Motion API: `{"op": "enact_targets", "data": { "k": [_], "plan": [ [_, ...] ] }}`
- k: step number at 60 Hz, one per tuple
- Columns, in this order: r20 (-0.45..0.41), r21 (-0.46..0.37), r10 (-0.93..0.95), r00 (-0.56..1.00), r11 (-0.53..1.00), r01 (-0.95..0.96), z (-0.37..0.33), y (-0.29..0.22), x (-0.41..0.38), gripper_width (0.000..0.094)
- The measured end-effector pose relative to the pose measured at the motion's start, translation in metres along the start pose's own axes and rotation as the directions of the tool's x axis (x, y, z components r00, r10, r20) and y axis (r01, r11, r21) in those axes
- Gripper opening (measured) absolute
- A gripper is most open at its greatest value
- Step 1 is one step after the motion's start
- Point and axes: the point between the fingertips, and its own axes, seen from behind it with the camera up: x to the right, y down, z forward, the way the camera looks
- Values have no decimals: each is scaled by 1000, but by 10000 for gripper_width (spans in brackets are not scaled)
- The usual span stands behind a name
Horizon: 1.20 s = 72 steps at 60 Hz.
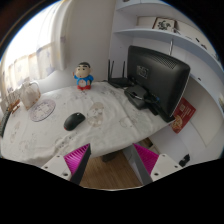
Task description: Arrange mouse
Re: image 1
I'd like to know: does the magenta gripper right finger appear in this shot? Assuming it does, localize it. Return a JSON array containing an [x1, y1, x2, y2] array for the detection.
[[132, 144, 182, 185]]

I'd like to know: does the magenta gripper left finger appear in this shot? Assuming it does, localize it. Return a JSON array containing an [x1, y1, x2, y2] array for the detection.
[[42, 144, 91, 185]]

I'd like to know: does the black computer mouse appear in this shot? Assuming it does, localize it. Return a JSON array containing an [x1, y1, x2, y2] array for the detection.
[[64, 113, 85, 131]]

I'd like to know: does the white patterned tablecloth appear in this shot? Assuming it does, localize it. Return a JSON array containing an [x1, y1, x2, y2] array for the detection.
[[1, 82, 167, 167]]

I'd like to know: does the round clock face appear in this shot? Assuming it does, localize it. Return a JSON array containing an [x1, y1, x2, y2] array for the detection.
[[29, 99, 56, 122]]

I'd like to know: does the red booklet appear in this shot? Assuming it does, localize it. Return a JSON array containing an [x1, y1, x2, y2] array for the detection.
[[171, 98, 196, 133]]

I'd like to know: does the wooden rack at table edge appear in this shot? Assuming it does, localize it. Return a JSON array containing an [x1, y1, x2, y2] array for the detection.
[[1, 91, 20, 113]]

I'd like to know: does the black computer monitor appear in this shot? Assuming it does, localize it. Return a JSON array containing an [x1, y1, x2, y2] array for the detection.
[[127, 46, 190, 122]]

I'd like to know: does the black wifi router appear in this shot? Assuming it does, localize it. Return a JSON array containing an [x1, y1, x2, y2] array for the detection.
[[107, 61, 133, 88]]

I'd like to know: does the cartoon boy figurine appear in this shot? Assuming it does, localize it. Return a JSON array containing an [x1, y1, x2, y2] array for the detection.
[[73, 62, 94, 90]]

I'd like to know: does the white window curtain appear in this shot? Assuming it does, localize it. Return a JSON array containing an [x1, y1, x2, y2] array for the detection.
[[0, 0, 77, 98]]

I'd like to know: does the framed picture on shelf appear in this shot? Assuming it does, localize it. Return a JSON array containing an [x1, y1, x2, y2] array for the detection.
[[153, 17, 176, 32]]

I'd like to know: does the white wall shelf unit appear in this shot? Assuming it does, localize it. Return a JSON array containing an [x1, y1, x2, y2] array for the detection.
[[109, 0, 224, 111]]

